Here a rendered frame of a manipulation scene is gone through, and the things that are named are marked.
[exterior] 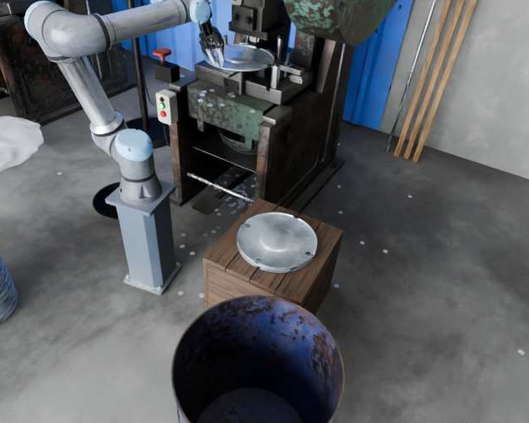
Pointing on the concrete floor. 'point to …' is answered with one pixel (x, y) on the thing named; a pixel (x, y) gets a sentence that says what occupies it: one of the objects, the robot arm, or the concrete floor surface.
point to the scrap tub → (257, 365)
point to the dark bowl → (105, 201)
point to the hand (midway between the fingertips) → (219, 64)
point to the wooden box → (217, 259)
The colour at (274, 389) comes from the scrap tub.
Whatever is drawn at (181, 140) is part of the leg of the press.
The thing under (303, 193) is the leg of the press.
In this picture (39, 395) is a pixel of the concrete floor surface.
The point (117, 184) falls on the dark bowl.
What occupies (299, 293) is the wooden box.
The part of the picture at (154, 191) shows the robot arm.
